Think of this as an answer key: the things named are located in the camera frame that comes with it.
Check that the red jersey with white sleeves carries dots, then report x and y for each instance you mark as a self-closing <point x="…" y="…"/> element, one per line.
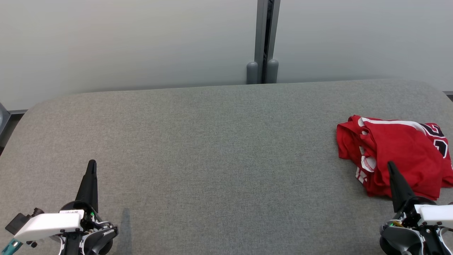
<point x="345" y="141"/>

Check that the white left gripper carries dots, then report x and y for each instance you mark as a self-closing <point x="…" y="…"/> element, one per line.
<point x="49" y="225"/>

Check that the grey two-footed partition post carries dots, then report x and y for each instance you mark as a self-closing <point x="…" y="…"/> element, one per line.
<point x="263" y="39"/>

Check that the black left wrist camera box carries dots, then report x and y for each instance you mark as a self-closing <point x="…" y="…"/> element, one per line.
<point x="19" y="221"/>

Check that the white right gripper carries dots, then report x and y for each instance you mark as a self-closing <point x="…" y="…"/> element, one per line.
<point x="435" y="214"/>

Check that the grey single partition leg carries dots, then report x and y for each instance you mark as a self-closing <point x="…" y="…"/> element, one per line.
<point x="3" y="118"/>

